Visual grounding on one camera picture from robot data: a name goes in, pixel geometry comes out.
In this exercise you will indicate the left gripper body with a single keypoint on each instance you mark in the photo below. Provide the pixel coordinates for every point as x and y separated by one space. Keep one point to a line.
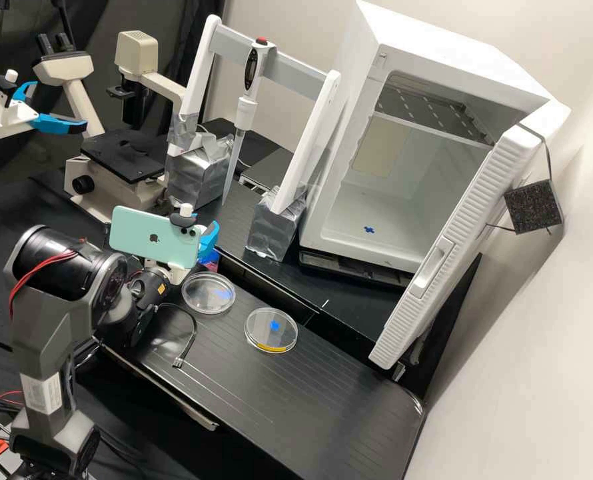
11 117

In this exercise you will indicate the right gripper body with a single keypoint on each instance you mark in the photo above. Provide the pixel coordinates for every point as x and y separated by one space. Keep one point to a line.
178 275

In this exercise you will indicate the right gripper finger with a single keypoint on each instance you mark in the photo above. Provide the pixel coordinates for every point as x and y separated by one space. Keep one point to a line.
210 239

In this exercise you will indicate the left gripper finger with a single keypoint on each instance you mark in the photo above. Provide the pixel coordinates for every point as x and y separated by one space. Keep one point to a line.
56 124
25 92

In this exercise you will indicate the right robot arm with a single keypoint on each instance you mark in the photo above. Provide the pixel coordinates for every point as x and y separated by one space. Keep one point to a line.
51 320

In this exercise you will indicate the blue bottle holder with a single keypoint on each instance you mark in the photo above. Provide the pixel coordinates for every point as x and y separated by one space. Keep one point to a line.
209 260

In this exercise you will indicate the petri dish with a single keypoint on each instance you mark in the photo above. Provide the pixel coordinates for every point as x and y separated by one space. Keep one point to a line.
208 294

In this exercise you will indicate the cream microscope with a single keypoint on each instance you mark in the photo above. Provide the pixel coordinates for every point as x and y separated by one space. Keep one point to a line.
111 165

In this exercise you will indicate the white pipette stand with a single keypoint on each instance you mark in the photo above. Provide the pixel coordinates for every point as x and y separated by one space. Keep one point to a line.
306 140

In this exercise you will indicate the black tray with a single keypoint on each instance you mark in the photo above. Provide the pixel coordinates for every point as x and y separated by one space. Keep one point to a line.
346 270

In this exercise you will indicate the pipette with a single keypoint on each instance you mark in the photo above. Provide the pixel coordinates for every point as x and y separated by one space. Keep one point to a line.
251 75

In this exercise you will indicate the white incubator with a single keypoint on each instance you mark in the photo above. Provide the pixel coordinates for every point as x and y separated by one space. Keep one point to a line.
416 210

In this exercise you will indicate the incubator door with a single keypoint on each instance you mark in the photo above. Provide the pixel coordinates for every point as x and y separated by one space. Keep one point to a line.
451 240

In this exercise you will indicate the right wrist camera phone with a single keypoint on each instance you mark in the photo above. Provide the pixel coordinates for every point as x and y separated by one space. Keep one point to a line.
151 235

